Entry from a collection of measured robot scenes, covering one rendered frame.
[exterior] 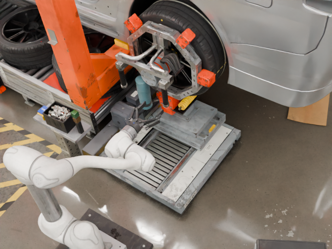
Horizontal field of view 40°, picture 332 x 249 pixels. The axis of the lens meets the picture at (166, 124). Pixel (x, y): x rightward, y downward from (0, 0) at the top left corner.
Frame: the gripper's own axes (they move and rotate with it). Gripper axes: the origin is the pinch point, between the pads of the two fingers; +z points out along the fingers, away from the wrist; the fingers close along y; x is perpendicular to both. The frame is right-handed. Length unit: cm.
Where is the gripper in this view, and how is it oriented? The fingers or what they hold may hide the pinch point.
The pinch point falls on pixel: (152, 107)
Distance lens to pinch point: 271.9
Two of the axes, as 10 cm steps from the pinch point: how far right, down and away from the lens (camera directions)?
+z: 5.8, -6.5, 4.9
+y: 8.1, 3.9, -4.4
